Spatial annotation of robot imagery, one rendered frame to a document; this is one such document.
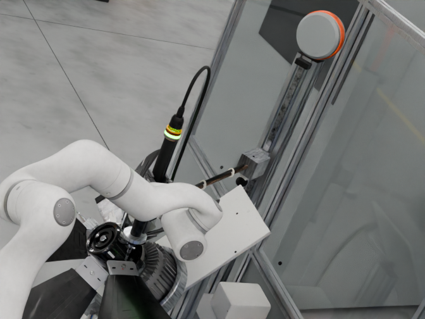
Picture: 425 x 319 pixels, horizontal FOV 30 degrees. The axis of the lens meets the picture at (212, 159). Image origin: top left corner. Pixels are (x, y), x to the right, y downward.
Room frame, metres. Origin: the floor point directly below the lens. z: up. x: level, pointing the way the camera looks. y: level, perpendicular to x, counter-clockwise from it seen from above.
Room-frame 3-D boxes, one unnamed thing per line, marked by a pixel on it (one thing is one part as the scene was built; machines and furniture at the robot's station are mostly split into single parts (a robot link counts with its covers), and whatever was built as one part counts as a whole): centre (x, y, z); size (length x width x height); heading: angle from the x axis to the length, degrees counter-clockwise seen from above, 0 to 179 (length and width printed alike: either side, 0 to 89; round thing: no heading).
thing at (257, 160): (2.49, -0.14, 1.40); 0.10 x 0.07 x 0.08; 155
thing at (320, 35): (2.57, -0.18, 1.88); 0.17 x 0.15 x 0.16; 30
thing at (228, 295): (2.38, -0.28, 0.92); 0.17 x 0.16 x 0.11; 120
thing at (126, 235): (1.93, 0.12, 1.35); 0.09 x 0.07 x 0.10; 155
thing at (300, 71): (2.54, -0.16, 1.48); 0.05 x 0.03 x 0.62; 65
